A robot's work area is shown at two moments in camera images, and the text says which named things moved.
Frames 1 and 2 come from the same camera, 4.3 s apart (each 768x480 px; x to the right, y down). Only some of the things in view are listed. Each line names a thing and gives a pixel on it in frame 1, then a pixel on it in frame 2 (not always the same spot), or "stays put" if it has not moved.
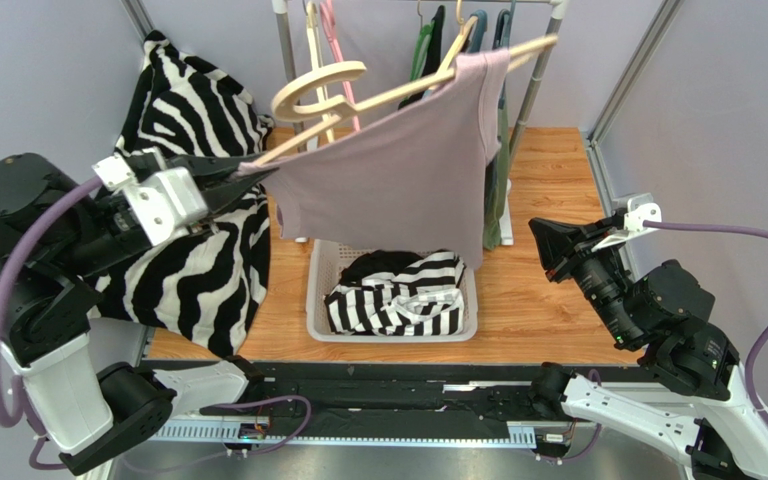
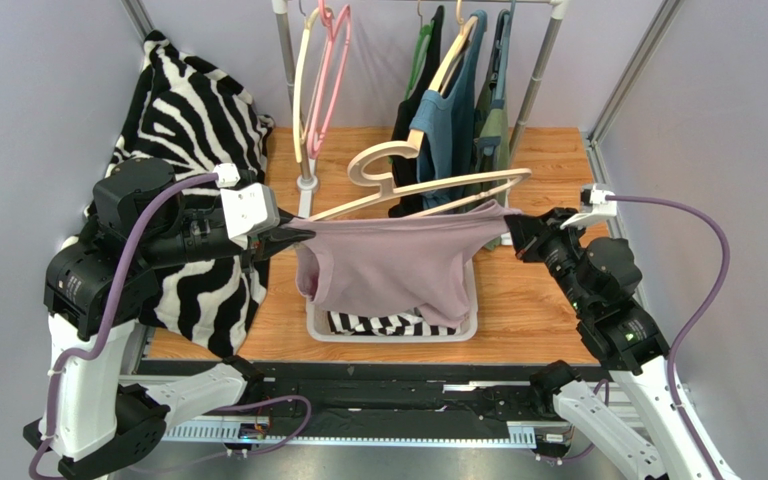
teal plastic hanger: [503, 28] stays put
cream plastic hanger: [312, 22] → [298, 83]
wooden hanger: [343, 110] → [410, 148]
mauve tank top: [414, 177] → [416, 260]
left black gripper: [203, 165] → [263, 245]
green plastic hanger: [421, 47] stays put
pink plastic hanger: [329, 22] → [313, 146]
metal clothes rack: [556, 17] stays put
